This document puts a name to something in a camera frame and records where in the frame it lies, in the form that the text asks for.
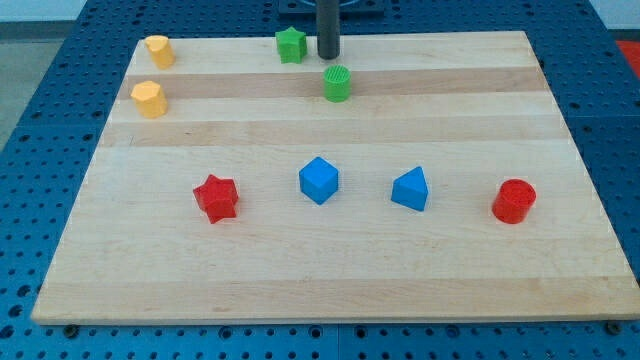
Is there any blue triangular prism block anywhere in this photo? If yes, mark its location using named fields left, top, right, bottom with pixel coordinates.
left=391, top=166, right=429, bottom=212

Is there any yellow heart block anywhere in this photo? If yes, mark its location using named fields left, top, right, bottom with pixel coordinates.
left=143, top=35, right=175, bottom=70

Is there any yellow hexagon block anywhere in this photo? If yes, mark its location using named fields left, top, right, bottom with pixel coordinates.
left=131, top=81, right=168, bottom=118

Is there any light wooden board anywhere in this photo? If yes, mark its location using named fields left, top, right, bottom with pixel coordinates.
left=32, top=31, right=639, bottom=325

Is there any green star block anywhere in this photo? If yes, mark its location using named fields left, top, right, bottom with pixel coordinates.
left=275, top=26, right=308, bottom=64

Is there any red cylinder block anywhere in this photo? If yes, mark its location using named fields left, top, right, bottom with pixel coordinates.
left=491, top=178, right=537, bottom=224

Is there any blue cube block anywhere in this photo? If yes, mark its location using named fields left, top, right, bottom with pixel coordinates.
left=298, top=157, right=339, bottom=205

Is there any green cylinder block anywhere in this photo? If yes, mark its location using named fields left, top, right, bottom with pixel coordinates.
left=323, top=65, right=351, bottom=102

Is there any red star block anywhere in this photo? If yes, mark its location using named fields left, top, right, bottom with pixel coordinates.
left=193, top=174, right=239, bottom=224

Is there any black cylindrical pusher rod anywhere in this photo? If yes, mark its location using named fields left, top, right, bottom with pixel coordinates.
left=316, top=0, right=340, bottom=60

